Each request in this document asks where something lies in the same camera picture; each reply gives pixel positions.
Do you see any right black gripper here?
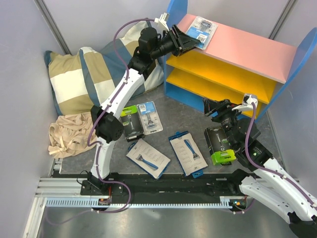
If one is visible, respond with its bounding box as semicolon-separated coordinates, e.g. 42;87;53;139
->
202;97;244;148

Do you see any colourful wooden shelf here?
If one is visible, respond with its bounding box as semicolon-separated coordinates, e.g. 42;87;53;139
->
163;0;317;132

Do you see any harry's razor pack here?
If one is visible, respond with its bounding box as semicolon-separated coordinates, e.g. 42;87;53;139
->
168;131;208;178
126;139;171;179

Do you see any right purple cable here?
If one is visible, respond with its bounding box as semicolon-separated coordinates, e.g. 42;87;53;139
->
219;101;317;216

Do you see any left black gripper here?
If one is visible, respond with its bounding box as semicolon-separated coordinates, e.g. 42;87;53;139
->
151;25;201;60

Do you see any beige crumpled cloth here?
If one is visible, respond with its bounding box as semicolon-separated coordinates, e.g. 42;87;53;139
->
48;112;95;159

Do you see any checked blue beige pillow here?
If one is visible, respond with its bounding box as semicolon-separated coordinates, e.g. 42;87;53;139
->
44;21;153;116

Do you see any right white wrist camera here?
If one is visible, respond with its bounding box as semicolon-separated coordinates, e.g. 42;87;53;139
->
232;93;258;112

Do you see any black green razor box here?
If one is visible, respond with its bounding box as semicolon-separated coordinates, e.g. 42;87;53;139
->
204;126;236;166
120;105;145;142

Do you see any purple cable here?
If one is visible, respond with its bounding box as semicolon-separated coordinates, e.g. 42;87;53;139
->
219;101;317;216
46;18;159;226

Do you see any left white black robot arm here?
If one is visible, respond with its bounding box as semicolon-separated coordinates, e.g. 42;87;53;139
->
87;25;200;195

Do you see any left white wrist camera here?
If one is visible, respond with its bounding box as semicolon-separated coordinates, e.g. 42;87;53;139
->
154;12;169;31

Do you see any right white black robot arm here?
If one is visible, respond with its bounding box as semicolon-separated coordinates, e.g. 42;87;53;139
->
203;94;317;238

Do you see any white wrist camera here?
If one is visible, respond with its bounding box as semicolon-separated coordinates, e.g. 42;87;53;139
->
232;93;258;112
154;12;169;31

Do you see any aluminium frame rail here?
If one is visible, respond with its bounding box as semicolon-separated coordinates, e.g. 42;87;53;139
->
23;158;85;238

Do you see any black green razor box left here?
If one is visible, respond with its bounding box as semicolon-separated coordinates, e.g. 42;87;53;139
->
120;105;145;142

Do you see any grey slotted cable duct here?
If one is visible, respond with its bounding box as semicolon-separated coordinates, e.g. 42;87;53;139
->
45;196;244;209

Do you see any blue Gillette razor blister pack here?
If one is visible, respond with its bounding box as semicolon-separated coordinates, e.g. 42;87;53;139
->
186;16;218;50

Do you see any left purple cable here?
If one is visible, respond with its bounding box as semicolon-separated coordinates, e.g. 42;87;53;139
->
46;18;159;226

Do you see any black green razor box right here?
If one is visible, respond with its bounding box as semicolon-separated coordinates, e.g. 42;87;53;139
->
204;126;236;166

